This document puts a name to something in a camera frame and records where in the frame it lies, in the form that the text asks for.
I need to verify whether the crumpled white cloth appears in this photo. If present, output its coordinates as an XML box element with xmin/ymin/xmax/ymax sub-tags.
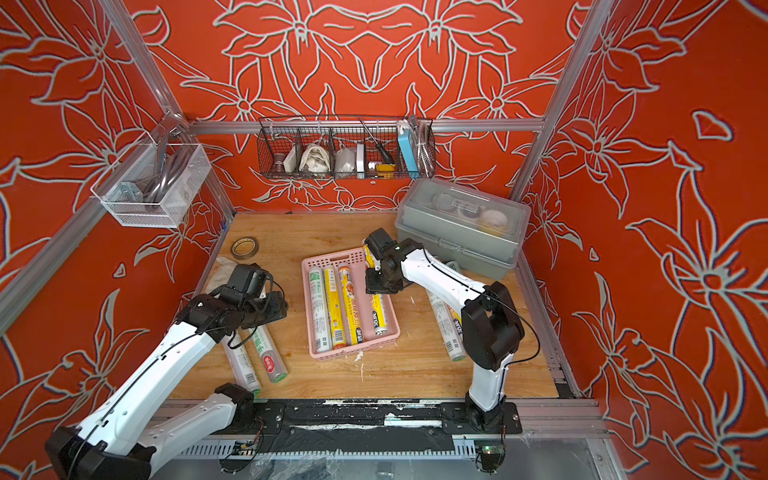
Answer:
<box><xmin>202</xmin><ymin>257</ymin><xmax>238</xmax><ymax>294</ymax></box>

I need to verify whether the tape roll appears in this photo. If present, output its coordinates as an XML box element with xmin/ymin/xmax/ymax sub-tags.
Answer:
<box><xmin>230</xmin><ymin>236</ymin><xmax>259</xmax><ymax>260</ymax></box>

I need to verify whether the grey plastic toolbox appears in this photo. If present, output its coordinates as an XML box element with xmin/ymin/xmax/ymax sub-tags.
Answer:
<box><xmin>395</xmin><ymin>178</ymin><xmax>531</xmax><ymax>281</ymax></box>

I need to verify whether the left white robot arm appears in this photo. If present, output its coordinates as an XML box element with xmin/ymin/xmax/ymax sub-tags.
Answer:
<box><xmin>45</xmin><ymin>264</ymin><xmax>288</xmax><ymax>479</ymax></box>

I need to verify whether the pink plastic basket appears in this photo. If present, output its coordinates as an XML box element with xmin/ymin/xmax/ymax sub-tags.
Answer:
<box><xmin>301</xmin><ymin>247</ymin><xmax>401</xmax><ymax>360</ymax></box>

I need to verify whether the clear plastic wall bin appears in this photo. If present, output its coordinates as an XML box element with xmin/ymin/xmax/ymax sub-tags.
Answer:
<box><xmin>91</xmin><ymin>142</ymin><xmax>211</xmax><ymax>229</ymax></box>

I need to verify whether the black screwdriver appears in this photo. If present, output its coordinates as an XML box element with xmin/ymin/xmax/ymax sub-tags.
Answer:
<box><xmin>358</xmin><ymin>118</ymin><xmax>395</xmax><ymax>165</ymax></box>

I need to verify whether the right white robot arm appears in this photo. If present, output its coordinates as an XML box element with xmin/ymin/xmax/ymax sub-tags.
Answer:
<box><xmin>364</xmin><ymin>228</ymin><xmax>525</xmax><ymax>413</ymax></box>

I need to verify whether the blue box in wire basket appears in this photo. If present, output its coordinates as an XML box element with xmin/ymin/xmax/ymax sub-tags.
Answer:
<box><xmin>396</xmin><ymin>120</ymin><xmax>420</xmax><ymax>179</ymax></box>

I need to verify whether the black wire wall basket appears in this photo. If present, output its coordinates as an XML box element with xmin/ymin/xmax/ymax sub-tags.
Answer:
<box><xmin>257</xmin><ymin>116</ymin><xmax>437</xmax><ymax>180</ymax></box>

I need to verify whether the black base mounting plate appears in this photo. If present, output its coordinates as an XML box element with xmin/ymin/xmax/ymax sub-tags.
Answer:
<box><xmin>213</xmin><ymin>399</ymin><xmax>523</xmax><ymax>437</ymax></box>

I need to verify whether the white green 300 wrap roll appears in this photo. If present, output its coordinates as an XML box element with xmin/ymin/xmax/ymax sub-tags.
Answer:
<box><xmin>220</xmin><ymin>331</ymin><xmax>262</xmax><ymax>397</ymax></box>

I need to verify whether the yellow wrap roll long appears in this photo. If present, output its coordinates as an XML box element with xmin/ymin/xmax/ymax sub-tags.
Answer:
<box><xmin>323</xmin><ymin>267</ymin><xmax>347</xmax><ymax>349</ymax></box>

